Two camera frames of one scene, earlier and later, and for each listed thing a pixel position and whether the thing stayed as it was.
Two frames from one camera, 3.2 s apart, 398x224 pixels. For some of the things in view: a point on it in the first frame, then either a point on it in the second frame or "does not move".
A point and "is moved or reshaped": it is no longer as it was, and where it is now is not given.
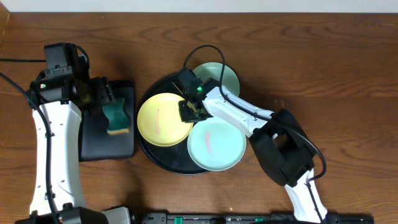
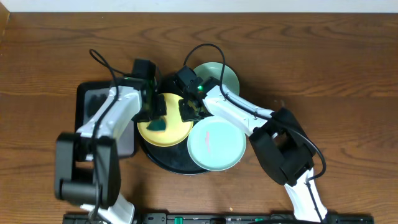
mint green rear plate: (214, 70) does not move
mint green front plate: (214, 144) does not move
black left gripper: (105, 93) -> (161, 102)
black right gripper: (185, 116) does not move
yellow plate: (160, 122) does not move
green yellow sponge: (118, 118) is moved or reshaped
